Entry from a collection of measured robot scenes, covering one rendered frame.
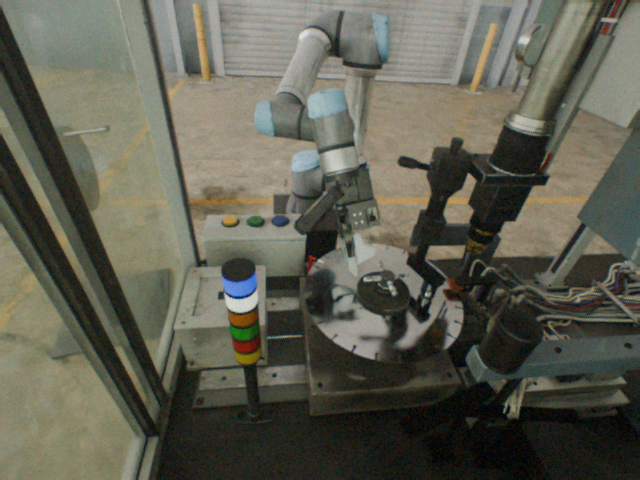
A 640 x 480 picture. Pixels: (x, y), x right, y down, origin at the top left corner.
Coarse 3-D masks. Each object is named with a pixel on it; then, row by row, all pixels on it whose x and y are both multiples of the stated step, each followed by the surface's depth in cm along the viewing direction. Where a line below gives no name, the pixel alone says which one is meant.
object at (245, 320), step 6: (258, 306) 50; (228, 312) 49; (252, 312) 48; (258, 312) 50; (228, 318) 50; (234, 318) 48; (240, 318) 48; (246, 318) 48; (252, 318) 49; (258, 318) 51; (234, 324) 49; (240, 324) 49; (246, 324) 49; (252, 324) 50
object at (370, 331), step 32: (384, 256) 82; (320, 288) 72; (352, 288) 73; (416, 288) 74; (448, 288) 75; (320, 320) 66; (352, 320) 66; (384, 320) 67; (416, 320) 67; (448, 320) 68; (384, 352) 61; (416, 352) 61
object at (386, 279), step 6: (378, 264) 72; (384, 270) 70; (390, 270) 70; (372, 276) 69; (378, 276) 69; (384, 276) 68; (390, 276) 69; (396, 276) 70; (402, 276) 70; (408, 276) 70; (384, 282) 69; (390, 282) 68; (384, 288) 70; (390, 288) 67; (396, 294) 66
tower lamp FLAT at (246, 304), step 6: (252, 294) 46; (228, 300) 47; (234, 300) 46; (240, 300) 46; (246, 300) 46; (252, 300) 47; (228, 306) 48; (234, 306) 47; (240, 306) 47; (246, 306) 47; (252, 306) 48; (234, 312) 47; (240, 312) 47; (246, 312) 47
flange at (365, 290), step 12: (360, 288) 72; (372, 288) 72; (396, 288) 72; (408, 288) 73; (372, 300) 69; (384, 300) 69; (396, 300) 70; (408, 300) 70; (384, 312) 68; (396, 312) 68
